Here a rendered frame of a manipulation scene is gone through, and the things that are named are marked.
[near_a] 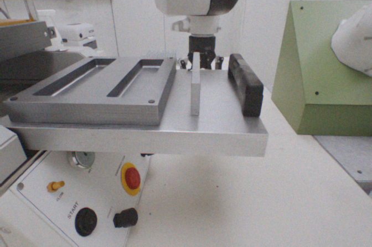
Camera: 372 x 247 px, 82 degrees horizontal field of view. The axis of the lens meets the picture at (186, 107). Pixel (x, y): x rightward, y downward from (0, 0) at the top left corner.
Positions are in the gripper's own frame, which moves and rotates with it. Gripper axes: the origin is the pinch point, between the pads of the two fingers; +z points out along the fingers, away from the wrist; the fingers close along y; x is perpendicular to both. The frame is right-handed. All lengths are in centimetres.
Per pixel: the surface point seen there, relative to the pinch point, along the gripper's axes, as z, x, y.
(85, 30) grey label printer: -14, 79, -38
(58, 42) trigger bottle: -10, 66, -50
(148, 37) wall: 12, 219, 16
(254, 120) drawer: -17.1, -40.3, -9.5
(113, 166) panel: -3.6, -26.9, -26.4
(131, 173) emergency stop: -0.7, -26.3, -23.6
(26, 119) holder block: -18, -33, -33
